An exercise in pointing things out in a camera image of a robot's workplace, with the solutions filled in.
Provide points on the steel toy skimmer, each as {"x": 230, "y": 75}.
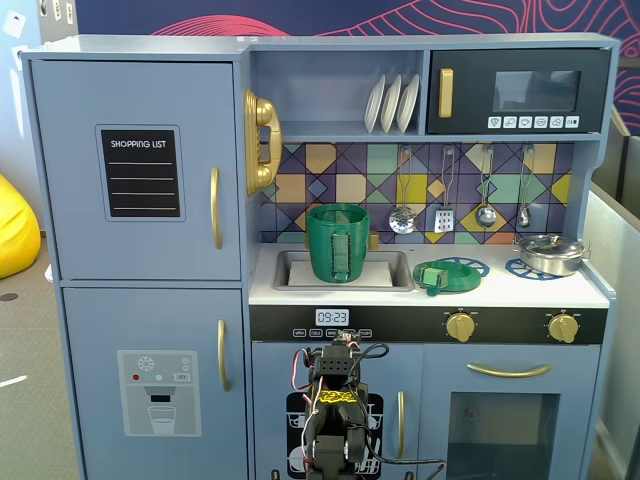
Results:
{"x": 402, "y": 220}

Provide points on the white wall socket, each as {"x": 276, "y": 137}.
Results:
{"x": 14, "y": 24}

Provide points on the steel toy slotted spatula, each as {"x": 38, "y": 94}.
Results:
{"x": 444, "y": 221}

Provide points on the green round plastic lid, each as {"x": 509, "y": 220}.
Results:
{"x": 457, "y": 280}

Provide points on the grey desk divider panel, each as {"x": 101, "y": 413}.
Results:
{"x": 612, "y": 300}

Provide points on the gold toy telephone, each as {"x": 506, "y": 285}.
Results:
{"x": 262, "y": 115}

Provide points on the small steel pot with lid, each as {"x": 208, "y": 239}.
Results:
{"x": 550, "y": 255}

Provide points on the blue fridge door with dispenser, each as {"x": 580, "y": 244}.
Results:
{"x": 100, "y": 320}

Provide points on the blue dishwasher door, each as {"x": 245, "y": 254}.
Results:
{"x": 270, "y": 375}

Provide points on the green ribbed plastic recipient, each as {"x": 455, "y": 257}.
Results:
{"x": 325, "y": 235}

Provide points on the steel toy ladle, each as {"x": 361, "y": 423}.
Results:
{"x": 485, "y": 216}

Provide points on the blue fridge door with board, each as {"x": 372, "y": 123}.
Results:
{"x": 65, "y": 165}

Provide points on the gold stove knob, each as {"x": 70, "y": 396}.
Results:
{"x": 460, "y": 327}
{"x": 563, "y": 328}

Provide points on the blue wooden toy kitchen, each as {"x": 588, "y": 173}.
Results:
{"x": 280, "y": 60}

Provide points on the black dishwasher rack sticker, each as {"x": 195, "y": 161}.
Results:
{"x": 294, "y": 415}

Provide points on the yellow black patterned tape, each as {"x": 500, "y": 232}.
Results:
{"x": 337, "y": 397}

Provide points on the black toy microwave door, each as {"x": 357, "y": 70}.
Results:
{"x": 472, "y": 90}

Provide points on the blue oven door with window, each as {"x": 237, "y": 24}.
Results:
{"x": 435, "y": 380}

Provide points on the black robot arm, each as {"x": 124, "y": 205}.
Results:
{"x": 332, "y": 365}

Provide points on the black shopping list board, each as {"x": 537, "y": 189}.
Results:
{"x": 142, "y": 175}

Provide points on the yellow bean bag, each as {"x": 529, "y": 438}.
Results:
{"x": 15, "y": 235}

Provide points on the steel toy spoon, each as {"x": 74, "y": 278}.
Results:
{"x": 524, "y": 217}

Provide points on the grey toy sink basin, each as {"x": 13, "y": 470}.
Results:
{"x": 400, "y": 270}

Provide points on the white toy plate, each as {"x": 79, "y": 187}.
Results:
{"x": 391, "y": 102}
{"x": 374, "y": 105}
{"x": 409, "y": 102}

